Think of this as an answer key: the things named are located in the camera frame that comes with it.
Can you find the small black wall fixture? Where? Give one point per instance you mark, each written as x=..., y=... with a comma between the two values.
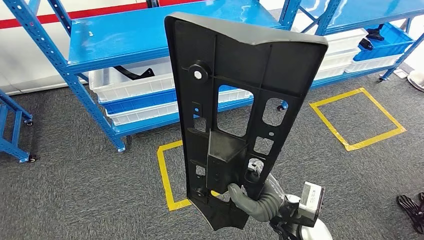
x=152, y=2

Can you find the blue plastic bin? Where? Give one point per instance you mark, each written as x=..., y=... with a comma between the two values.
x=391, y=43
x=139, y=101

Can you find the yellow floor tape marking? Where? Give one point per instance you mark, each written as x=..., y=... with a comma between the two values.
x=329, y=126
x=164, y=179

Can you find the blue metal shelf rack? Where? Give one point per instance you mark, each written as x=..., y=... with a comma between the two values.
x=364, y=10
x=132, y=36

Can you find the black slotted floor object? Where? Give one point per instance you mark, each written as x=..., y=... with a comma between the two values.
x=410, y=212

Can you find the long black plastic part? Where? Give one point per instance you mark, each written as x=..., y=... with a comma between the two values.
x=232, y=49

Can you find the small white block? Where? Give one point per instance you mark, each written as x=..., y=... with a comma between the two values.
x=400, y=73

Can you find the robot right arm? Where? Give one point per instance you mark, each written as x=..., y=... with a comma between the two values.
x=323, y=232

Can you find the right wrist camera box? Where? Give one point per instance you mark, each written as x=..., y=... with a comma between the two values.
x=311, y=202

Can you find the small black plastic part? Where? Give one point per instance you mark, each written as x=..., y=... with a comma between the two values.
x=366, y=44
x=374, y=33

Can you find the black curved bracket part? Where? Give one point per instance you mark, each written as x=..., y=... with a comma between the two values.
x=132, y=74

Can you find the blue wheeled trolley frame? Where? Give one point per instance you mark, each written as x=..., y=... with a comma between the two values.
x=13, y=148

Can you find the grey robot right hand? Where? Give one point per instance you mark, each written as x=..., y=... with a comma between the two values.
x=236, y=195

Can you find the white round floor object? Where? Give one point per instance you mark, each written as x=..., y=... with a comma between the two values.
x=416, y=81

